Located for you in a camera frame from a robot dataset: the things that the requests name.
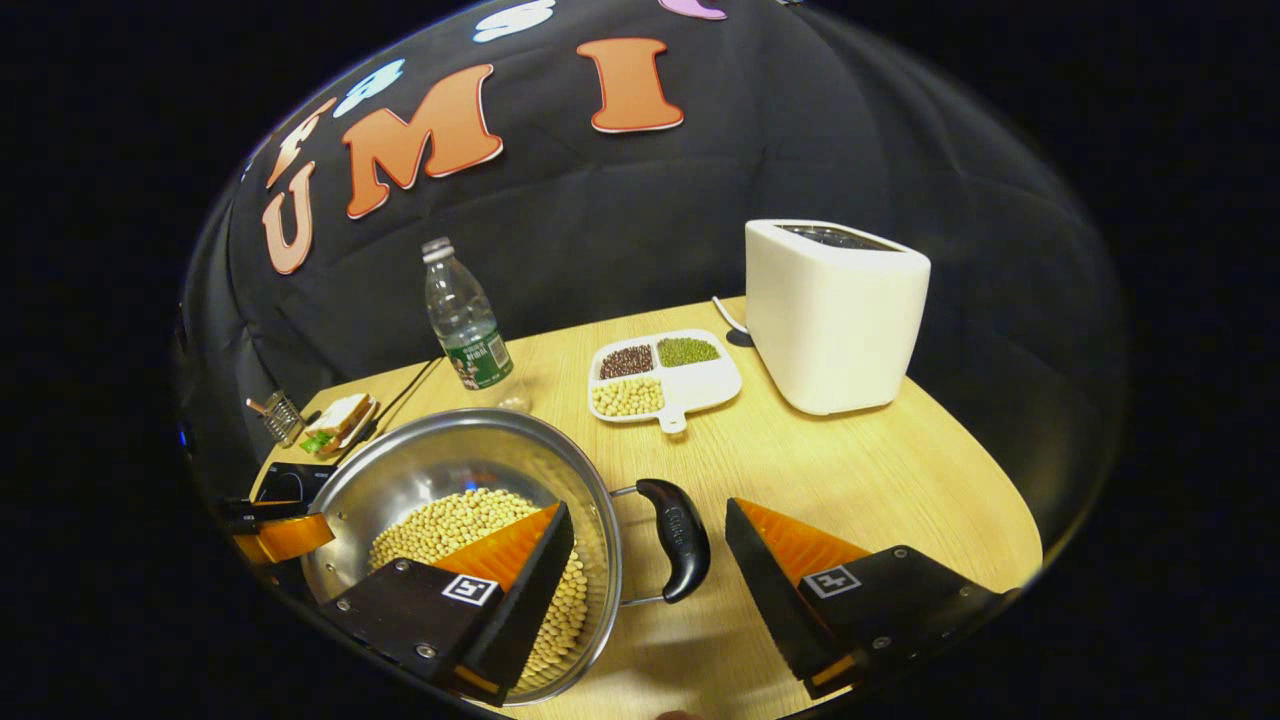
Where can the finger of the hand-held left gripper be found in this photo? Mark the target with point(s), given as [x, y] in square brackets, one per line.
[285, 538]

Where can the clear plastic water bottle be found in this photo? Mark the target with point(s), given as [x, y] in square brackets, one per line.
[465, 320]

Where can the black induction cooktop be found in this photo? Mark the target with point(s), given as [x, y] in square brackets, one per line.
[290, 482]

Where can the white divided bean dish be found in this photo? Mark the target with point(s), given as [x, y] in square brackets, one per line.
[700, 385]

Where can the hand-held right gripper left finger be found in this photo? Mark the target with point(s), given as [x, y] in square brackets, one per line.
[535, 600]

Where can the pile of yellow soybeans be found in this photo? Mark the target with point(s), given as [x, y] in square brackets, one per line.
[450, 530]

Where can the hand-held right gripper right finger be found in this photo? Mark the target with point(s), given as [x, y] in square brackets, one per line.
[765, 590]

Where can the white toaster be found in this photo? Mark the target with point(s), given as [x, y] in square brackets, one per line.
[835, 330]

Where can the sandwich on small plate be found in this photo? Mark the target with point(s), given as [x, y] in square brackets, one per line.
[340, 415]

